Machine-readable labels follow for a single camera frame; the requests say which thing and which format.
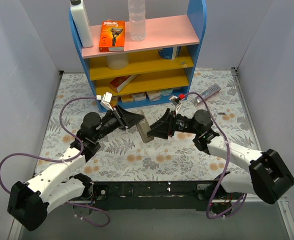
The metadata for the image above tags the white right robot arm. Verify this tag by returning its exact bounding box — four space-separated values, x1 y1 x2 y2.
147 109 294 205

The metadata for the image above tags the red tea box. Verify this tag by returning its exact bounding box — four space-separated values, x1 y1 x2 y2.
109 74 138 93

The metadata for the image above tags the white wrapped sponge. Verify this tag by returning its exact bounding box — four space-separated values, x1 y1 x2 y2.
131 92 147 102

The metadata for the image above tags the red and white sponge pack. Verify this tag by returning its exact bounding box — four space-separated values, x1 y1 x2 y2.
146 90 161 102

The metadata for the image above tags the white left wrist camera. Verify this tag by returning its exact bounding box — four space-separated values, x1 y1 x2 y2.
96 92 113 111

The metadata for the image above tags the yellow wrapped sponge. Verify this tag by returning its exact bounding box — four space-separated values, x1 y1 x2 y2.
121 94 134 103

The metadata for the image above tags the white air conditioner remote control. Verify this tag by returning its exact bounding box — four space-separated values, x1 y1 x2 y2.
136 110 154 144

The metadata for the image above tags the floral patterned table mat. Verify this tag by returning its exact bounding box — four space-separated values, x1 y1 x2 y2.
35 69 260 181

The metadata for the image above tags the silver toothpaste box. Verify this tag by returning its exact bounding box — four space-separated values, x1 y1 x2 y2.
191 84 221 106

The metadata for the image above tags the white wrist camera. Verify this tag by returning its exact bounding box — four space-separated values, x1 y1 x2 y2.
169 93 185 114
96 92 113 111

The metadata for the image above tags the white plastic bottle black cap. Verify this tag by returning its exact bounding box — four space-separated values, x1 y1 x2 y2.
70 0 94 48

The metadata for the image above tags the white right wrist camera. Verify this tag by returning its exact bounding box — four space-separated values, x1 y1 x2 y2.
169 93 185 114

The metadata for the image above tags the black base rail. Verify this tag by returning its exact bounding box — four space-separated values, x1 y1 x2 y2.
64 179 240 213

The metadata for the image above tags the blue and yellow shelf unit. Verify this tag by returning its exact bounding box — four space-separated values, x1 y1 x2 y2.
69 0 208 113

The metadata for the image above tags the orange Gillette razor box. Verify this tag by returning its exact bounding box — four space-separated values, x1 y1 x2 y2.
99 20 125 52

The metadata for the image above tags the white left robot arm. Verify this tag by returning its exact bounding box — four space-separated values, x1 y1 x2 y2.
8 105 144 231

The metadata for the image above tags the green teal sponge pack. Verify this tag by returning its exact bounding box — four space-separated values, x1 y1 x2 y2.
160 88 173 97

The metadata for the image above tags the clear plastic water bottle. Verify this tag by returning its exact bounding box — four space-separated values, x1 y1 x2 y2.
128 0 146 41

